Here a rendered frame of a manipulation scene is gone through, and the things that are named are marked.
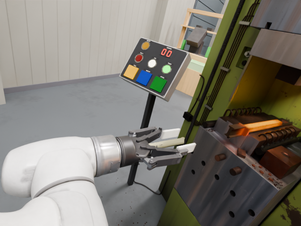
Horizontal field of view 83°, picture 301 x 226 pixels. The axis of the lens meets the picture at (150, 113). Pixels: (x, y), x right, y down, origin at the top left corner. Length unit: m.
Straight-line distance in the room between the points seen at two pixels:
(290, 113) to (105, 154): 1.07
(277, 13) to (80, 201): 0.79
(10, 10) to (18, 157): 2.58
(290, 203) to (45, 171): 0.90
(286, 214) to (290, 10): 0.78
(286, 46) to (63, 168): 0.73
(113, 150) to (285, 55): 0.63
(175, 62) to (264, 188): 0.68
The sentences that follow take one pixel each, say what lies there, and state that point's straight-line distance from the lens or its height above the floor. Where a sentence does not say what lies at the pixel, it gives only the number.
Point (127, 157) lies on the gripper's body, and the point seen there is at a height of 1.01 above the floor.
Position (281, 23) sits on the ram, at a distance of 0.79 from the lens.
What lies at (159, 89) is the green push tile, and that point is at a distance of 0.93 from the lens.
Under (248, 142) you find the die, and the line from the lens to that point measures 0.81.
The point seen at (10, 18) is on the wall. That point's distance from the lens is 2.88.
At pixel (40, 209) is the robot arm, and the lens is 0.28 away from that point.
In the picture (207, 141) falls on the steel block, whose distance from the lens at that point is 0.85.
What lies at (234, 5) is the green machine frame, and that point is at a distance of 1.09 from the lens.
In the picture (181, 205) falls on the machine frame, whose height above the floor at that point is 0.43.
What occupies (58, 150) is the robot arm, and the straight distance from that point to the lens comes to 0.37.
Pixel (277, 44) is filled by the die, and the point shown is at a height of 1.33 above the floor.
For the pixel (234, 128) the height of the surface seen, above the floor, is 1.02.
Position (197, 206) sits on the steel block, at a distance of 1.03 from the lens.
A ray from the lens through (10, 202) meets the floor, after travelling 1.65.
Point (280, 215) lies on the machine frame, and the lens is 1.02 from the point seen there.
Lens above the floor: 1.29
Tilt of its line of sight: 27 degrees down
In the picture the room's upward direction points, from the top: 15 degrees clockwise
